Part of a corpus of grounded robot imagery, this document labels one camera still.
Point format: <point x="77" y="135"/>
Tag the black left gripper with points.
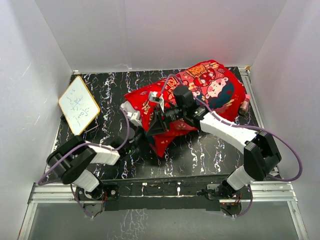
<point x="140" y="128"/>

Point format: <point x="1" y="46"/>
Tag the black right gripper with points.
<point x="157" y="124"/>

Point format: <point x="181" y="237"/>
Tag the white pillow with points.
<point x="126" y="106"/>

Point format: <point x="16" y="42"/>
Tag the red patterned pillowcase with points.
<point x="209" y="81"/>

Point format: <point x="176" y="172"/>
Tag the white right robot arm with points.
<point x="258" y="147"/>

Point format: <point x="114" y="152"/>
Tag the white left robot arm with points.
<point x="73" y="169"/>

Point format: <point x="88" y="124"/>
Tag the pink marker pen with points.
<point x="244" y="107"/>

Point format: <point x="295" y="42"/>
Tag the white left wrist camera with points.
<point x="134" y="118"/>

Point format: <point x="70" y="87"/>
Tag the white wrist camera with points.
<point x="157" y="97"/>
<point x="134" y="118"/>

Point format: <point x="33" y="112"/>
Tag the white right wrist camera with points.
<point x="157" y="97"/>

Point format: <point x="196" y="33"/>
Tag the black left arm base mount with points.
<point x="110" y="192"/>

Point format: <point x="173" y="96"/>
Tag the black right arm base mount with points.
<point x="219" y="192"/>

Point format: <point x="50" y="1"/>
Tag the aluminium frame rail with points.
<point x="158" y="200"/>

